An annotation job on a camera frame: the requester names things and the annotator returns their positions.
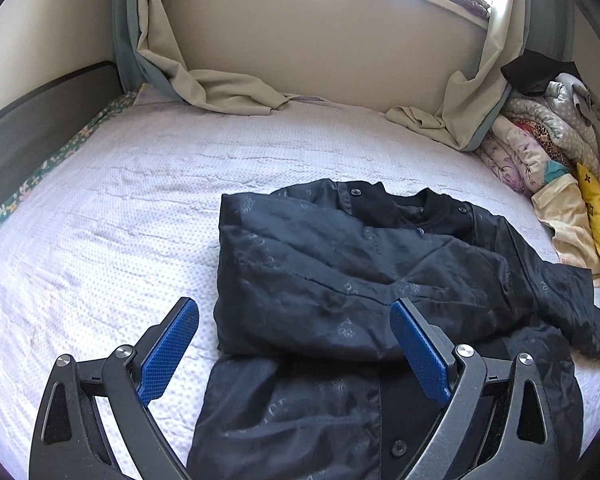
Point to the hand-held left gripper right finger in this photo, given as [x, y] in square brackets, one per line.
[420, 355]

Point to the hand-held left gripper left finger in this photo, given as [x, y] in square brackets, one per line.
[167, 355]

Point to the black printed jacket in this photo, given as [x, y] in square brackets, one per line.
[330, 270]

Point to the white dotted bed cover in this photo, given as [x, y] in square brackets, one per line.
[130, 210]

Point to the cream blanket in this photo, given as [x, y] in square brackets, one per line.
[565, 210]

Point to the floral quilt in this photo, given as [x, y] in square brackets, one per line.
[510, 160]

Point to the yellow printed pillow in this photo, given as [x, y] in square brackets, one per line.
[597, 210]

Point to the green floral bed sheet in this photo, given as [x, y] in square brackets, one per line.
[75, 142]

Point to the grey-green curtain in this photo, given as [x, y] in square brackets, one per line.
[127, 35]
[491, 127]

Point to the pile of folded blankets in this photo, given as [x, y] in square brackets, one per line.
[555, 125]

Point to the black cloth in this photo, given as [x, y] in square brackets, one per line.
[535, 77]

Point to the grey garment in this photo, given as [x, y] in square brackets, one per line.
[582, 100]

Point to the grey padded bed frame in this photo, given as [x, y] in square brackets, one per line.
[30, 120]

